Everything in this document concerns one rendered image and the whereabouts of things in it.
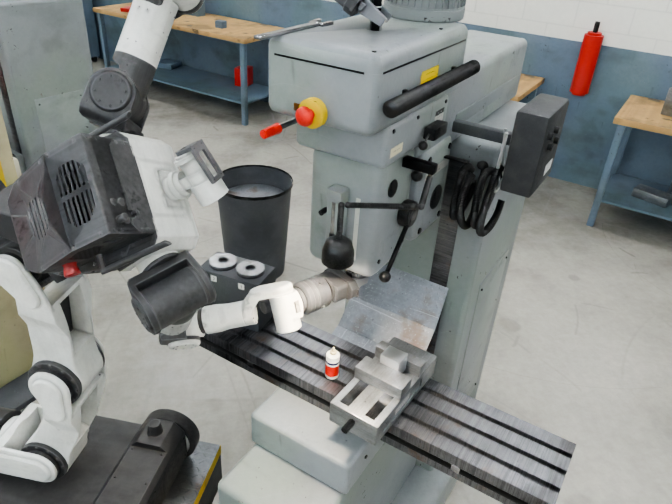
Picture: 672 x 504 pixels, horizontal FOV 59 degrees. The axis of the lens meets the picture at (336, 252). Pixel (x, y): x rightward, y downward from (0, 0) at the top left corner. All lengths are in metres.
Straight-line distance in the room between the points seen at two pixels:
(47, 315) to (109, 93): 0.55
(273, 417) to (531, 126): 1.06
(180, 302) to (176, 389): 1.88
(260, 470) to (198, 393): 1.28
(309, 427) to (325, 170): 0.76
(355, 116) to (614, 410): 2.51
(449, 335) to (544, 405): 1.27
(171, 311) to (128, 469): 0.90
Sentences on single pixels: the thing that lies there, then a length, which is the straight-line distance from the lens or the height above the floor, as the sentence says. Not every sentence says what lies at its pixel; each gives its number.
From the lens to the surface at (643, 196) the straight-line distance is 5.17.
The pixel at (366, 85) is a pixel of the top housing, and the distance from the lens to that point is 1.14.
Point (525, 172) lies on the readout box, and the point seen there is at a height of 1.58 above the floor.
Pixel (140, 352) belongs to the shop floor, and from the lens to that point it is 3.34.
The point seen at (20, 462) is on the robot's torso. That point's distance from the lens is 1.99.
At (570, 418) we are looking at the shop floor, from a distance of 3.22.
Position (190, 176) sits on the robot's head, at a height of 1.63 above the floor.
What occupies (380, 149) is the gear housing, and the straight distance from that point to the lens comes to 1.28.
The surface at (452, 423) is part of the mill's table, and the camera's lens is 1.73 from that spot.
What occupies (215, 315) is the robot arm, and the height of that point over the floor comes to 1.22.
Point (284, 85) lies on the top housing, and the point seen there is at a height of 1.80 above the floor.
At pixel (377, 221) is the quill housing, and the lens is 1.40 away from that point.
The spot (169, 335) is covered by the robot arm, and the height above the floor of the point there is 1.22.
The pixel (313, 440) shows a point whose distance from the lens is 1.74.
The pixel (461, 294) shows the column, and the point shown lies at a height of 1.06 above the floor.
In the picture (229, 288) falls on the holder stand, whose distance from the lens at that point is 1.90.
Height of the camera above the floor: 2.14
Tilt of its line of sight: 31 degrees down
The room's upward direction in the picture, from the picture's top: 4 degrees clockwise
